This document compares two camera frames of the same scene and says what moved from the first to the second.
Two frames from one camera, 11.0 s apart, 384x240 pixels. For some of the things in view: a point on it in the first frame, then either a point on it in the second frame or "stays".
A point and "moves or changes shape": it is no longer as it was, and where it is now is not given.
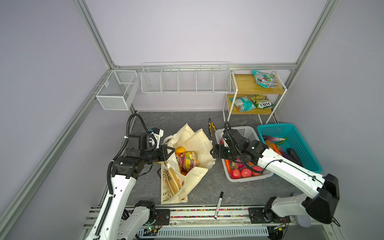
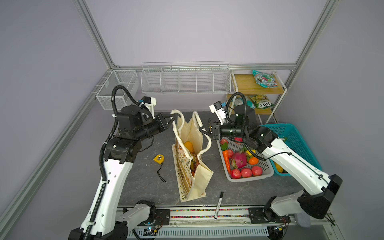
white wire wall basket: x=186 y=77 stays
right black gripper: x=216 y=147 → x=217 y=129
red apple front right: x=256 y=168 stays
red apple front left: x=235 y=174 stays
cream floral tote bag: x=175 y=187 moves or changes shape
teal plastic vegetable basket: x=294 y=140 stays
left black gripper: x=164 y=156 → x=163 y=125
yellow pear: x=180 y=149 → x=189 y=146
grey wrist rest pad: x=304 y=221 stays
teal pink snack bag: x=267 y=80 stays
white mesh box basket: x=117 y=91 stays
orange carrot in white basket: x=227 y=163 stays
